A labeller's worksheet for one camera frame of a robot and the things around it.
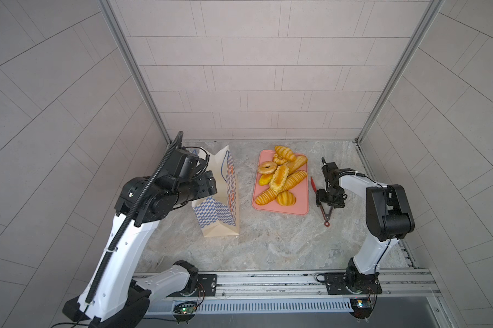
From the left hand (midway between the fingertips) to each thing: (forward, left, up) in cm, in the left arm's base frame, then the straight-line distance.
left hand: (212, 183), depth 62 cm
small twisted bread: (+32, -25, -27) cm, 49 cm away
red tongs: (+1, -45, -31) cm, 54 cm away
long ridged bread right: (+20, -32, -27) cm, 46 cm away
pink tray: (+8, -34, -31) cm, 47 cm away
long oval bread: (+28, -33, -27) cm, 51 cm away
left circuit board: (-29, +8, -28) cm, 41 cm away
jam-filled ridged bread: (+19, -25, -25) cm, 40 cm away
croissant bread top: (+33, -29, -23) cm, 50 cm away
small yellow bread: (+20, -18, -27) cm, 39 cm away
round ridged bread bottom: (+10, -27, -27) cm, 39 cm away
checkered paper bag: (-2, 0, -18) cm, 19 cm away
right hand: (+11, -47, -33) cm, 58 cm away
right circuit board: (-29, -50, -32) cm, 66 cm away
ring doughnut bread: (+28, -20, -28) cm, 44 cm away
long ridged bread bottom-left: (+11, -19, -28) cm, 36 cm away
